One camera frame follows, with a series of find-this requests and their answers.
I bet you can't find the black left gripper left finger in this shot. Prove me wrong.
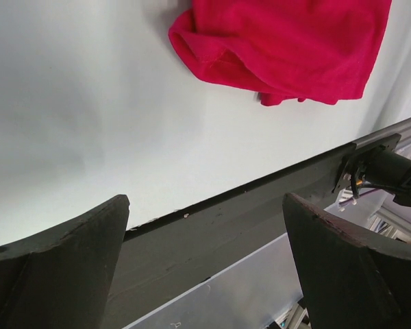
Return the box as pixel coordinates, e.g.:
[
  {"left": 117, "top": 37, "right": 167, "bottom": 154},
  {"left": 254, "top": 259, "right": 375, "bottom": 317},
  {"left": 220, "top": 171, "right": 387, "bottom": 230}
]
[{"left": 0, "top": 195, "right": 129, "bottom": 328}]

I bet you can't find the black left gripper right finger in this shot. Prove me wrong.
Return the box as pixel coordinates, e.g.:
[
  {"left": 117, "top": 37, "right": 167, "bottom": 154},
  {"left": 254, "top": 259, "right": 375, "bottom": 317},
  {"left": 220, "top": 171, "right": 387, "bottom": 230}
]
[{"left": 282, "top": 193, "right": 411, "bottom": 328}]

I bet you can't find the red t shirt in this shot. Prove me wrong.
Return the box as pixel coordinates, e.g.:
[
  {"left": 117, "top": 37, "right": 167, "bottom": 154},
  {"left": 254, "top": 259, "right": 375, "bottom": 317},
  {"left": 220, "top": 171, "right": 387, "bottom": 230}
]
[{"left": 168, "top": 1, "right": 391, "bottom": 106}]

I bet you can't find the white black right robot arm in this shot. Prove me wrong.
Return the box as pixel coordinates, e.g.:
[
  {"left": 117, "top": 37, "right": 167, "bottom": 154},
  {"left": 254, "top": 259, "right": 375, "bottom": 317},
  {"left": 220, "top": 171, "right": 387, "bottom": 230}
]
[{"left": 343, "top": 146, "right": 411, "bottom": 208}]

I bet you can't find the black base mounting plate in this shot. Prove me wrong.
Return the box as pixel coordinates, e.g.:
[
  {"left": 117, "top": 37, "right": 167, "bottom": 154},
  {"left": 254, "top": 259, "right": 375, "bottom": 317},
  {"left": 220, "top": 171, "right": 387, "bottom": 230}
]
[{"left": 102, "top": 133, "right": 400, "bottom": 328}]

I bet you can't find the aluminium frame rail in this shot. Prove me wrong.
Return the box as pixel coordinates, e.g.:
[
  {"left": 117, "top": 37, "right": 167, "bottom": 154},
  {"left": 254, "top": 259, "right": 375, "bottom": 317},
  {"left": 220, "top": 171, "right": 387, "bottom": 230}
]
[{"left": 354, "top": 117, "right": 411, "bottom": 149}]

